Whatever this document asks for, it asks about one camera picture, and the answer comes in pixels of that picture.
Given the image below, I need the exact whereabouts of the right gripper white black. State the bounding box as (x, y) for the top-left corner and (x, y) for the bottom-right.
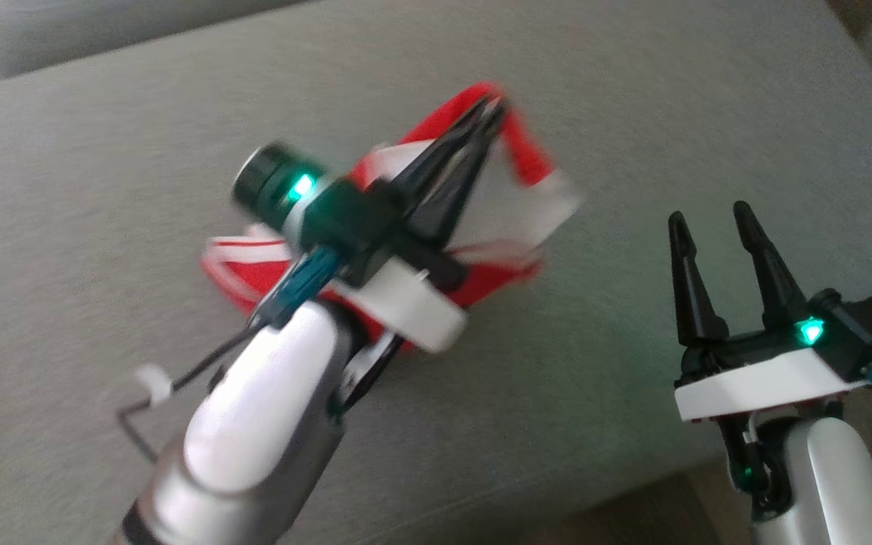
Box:
(668, 201), (870, 423)

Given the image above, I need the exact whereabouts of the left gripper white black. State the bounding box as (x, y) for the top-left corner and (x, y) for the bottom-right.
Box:
(334, 98), (509, 355)

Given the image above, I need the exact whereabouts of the red white striped jersey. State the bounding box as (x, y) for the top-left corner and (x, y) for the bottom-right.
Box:
(201, 82), (584, 338)

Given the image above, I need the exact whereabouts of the large grey sofa ottoman cushion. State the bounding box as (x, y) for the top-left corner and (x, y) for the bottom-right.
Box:
(0, 0), (872, 545)

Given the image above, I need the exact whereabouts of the left arm black cable blue plug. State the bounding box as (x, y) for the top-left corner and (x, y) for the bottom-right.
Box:
(117, 246), (342, 464)

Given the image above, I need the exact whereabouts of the white cable label tag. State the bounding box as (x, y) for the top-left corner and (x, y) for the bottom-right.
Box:
(135, 363), (173, 403)

